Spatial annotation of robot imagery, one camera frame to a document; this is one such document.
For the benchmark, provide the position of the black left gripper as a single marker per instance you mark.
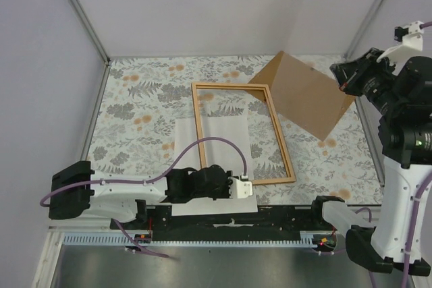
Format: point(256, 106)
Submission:
point(226, 194)

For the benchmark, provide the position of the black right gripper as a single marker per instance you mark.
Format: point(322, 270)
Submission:
point(349, 74)

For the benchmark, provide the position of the white photo paper sheet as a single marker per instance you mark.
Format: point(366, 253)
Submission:
point(232, 128)

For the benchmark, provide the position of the brown frame backing board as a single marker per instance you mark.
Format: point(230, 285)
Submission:
point(304, 95)

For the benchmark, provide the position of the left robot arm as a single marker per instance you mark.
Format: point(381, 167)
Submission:
point(78, 190)

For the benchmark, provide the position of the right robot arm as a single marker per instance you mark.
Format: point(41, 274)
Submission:
point(403, 99)

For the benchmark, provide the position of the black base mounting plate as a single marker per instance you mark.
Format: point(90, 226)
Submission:
point(269, 222)

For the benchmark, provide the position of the floral patterned table mat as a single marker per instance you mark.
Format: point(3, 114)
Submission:
point(146, 120)

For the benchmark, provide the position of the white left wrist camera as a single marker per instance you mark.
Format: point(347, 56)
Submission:
point(240, 188)

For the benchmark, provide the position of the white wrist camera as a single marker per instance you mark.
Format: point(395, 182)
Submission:
point(240, 188)
point(410, 43)

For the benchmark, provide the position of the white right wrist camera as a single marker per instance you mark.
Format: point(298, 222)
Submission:
point(410, 43)

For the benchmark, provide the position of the white slotted cable duct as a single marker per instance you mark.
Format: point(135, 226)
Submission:
point(117, 239)

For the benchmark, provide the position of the aluminium rail base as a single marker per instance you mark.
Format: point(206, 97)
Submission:
point(333, 215)

